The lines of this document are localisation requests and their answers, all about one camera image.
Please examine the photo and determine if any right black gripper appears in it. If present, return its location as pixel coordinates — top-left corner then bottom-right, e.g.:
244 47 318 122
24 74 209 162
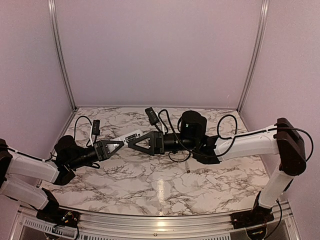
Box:
128 130 198 156

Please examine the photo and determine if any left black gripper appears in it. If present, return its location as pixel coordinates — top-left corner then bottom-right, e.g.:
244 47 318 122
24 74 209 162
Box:
68 139 124 170

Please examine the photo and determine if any white remote control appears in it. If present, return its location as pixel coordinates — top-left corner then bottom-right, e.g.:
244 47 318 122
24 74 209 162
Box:
107 129 143 151

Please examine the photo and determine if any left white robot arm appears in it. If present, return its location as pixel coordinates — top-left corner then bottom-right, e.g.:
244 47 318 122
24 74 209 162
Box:
0 135 125 223

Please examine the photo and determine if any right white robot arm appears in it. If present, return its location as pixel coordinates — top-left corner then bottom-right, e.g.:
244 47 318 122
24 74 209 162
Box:
128 110 309 224

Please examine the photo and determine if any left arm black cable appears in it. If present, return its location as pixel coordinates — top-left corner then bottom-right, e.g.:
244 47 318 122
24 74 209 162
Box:
7 115 93 163

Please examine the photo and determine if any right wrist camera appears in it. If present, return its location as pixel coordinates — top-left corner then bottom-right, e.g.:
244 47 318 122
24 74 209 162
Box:
144 107 167 134

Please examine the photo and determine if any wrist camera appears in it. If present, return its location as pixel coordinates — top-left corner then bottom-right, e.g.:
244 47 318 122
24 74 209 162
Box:
144 107 167 134
86 119 100 147

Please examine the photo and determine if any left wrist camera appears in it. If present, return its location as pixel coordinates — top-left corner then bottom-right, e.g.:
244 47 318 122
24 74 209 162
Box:
86 119 100 147

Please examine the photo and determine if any front aluminium rail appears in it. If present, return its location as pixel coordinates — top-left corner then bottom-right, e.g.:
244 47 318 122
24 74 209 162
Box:
8 201 301 240

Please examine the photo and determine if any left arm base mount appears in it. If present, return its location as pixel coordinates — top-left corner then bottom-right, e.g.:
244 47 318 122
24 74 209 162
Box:
36 188 80 228

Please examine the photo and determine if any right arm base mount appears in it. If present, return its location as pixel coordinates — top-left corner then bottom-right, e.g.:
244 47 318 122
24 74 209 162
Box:
230 191 275 229

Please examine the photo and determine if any left aluminium frame post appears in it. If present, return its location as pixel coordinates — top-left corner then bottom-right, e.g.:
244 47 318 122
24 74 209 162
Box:
48 0 77 112

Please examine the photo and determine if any aluminium frame post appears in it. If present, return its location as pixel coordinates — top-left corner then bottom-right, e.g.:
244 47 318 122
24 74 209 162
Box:
236 0 270 114
48 0 77 112

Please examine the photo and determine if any right aluminium frame post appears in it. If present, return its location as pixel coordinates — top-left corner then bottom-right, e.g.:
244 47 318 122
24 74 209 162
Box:
236 0 270 114

